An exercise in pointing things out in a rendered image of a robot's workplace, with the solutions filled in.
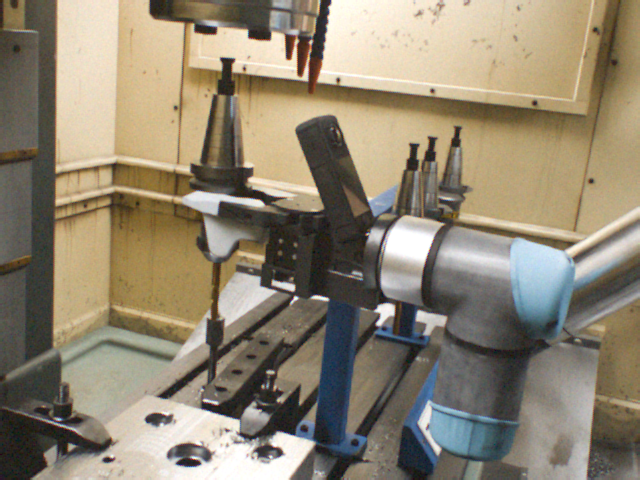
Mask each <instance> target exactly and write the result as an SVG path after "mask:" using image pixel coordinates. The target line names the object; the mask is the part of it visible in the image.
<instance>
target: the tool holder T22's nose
mask: <svg viewBox="0 0 640 480"><path fill-rule="evenodd" d="M197 246H198V247H199V249H200V250H201V251H202V253H203V254H204V256H205V257H206V259H207V260H209V262H212V263H225V261H227V260H228V259H229V258H230V257H231V256H232V254H233V253H234V252H235V251H236V250H237V249H239V241H238V242H237V243H236V245H235V247H234V248H233V250H232V252H231V253H230V255H229V256H227V257H217V256H215V255H214V254H213V253H212V252H211V250H210V248H209V243H208V237H207V232H206V226H205V223H203V222H201V234H200V235H199V236H198V237H197Z"/></svg>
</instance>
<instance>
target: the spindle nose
mask: <svg viewBox="0 0 640 480"><path fill-rule="evenodd" d="M319 4H320V0H148V15H149V17H150V18H151V19H153V20H162V21H166V22H170V23H178V24H187V25H201V26H211V27H218V28H226V29H234V30H243V31H248V30H252V31H262V32H272V33H275V34H285V35H294V36H307V37H310V36H311V35H313V34H314V33H315V24H316V17H318V15H319Z"/></svg>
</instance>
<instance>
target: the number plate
mask: <svg viewBox="0 0 640 480"><path fill-rule="evenodd" d="M430 415H431V407H430V401H428V402H427V404H426V406H425V408H424V410H423V412H422V414H421V416H420V418H419V420H418V422H417V426H418V427H419V429H420V431H421V432H422V434H423V436H424V437H425V439H426V440H427V442H428V445H429V446H430V448H431V450H432V451H433V453H434V455H435V456H436V457H438V454H439V452H440V449H441V448H439V447H438V446H437V445H436V444H435V442H434V440H433V439H432V437H431V435H430V431H429V423H430Z"/></svg>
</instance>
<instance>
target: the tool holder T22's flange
mask: <svg viewBox="0 0 640 480"><path fill-rule="evenodd" d="M253 168H254V165H253V164H252V163H249V162H246V161H245V164H244V166H240V167H218V166H210V165H205V164H202V163H201V162H200V159H192V160H190V168H189V172H190V173H192V174H193V175H195V177H193V178H190V179H189V187H190V188H191V189H195V190H198V191H203V193H208V194H217V195H235V193H238V192H243V193H250V192H252V182H250V181H248V178H250V177H252V176H253Z"/></svg>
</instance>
